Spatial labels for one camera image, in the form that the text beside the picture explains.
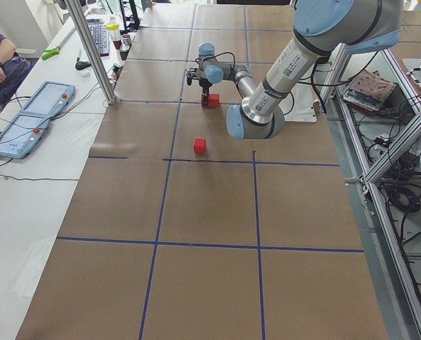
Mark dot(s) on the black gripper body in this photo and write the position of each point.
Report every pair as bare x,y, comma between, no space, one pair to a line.
205,84

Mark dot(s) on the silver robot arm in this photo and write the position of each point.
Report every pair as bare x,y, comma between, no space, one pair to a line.
318,28

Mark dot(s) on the metal cup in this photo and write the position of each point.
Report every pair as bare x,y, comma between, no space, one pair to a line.
126,40

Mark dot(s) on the yellow lidded bottle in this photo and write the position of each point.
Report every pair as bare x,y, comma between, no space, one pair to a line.
112,27

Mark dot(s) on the black keyboard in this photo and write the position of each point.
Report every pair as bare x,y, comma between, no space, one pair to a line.
100,36

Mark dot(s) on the black computer mouse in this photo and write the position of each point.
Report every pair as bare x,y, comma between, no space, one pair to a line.
81,65

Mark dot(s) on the upper teach pendant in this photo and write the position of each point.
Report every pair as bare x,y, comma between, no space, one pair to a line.
49,100

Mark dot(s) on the teach pendant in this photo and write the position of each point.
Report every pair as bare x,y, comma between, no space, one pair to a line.
22,134
49,100

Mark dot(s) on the lower teach pendant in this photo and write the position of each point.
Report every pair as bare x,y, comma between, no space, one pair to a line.
22,134

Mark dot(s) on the seated person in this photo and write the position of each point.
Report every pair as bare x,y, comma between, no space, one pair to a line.
13,69

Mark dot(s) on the white camera mast pillar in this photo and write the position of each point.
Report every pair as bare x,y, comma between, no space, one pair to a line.
298,107

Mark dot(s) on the green handled tool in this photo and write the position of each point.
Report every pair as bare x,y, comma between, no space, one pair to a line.
47,54

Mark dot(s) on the aluminium frame post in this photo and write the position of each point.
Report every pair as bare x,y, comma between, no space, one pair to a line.
90,48

